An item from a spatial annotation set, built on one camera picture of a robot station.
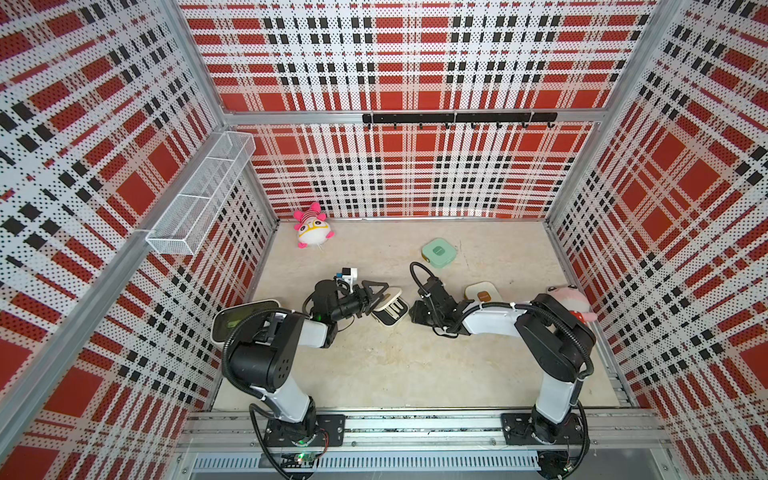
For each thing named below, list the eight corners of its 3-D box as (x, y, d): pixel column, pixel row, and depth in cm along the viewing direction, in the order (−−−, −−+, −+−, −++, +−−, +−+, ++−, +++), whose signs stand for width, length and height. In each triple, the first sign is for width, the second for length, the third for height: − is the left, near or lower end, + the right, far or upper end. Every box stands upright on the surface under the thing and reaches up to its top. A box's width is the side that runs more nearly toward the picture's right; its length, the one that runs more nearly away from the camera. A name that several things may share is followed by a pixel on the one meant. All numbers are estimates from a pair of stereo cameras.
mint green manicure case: (439, 271, 107) (439, 267, 105) (415, 251, 113) (416, 248, 111) (459, 254, 112) (460, 251, 110) (436, 237, 118) (437, 233, 116)
